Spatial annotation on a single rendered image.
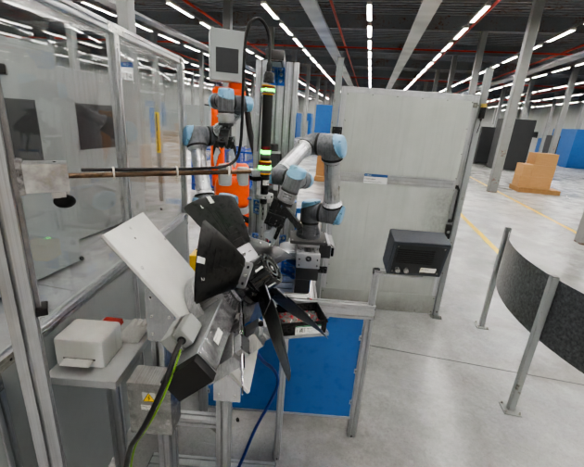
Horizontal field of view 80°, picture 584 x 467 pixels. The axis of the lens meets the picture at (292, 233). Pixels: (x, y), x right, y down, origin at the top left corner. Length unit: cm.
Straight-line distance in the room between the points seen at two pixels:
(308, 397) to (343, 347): 38
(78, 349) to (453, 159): 288
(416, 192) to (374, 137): 61
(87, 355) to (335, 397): 131
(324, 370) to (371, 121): 196
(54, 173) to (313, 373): 155
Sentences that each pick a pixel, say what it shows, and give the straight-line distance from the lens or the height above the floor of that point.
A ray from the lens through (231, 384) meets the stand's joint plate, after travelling 139.
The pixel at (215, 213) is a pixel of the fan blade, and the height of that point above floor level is 138.
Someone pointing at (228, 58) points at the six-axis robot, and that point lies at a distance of 524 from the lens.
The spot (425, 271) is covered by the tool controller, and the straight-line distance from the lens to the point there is 177.
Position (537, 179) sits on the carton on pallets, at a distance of 1351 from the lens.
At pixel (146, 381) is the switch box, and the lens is 137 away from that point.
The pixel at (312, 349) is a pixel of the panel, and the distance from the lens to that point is 194.
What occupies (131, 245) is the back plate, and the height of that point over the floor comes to 131.
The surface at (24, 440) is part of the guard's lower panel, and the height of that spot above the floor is 67.
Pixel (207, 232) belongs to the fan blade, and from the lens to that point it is 98.
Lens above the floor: 172
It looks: 18 degrees down
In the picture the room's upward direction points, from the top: 4 degrees clockwise
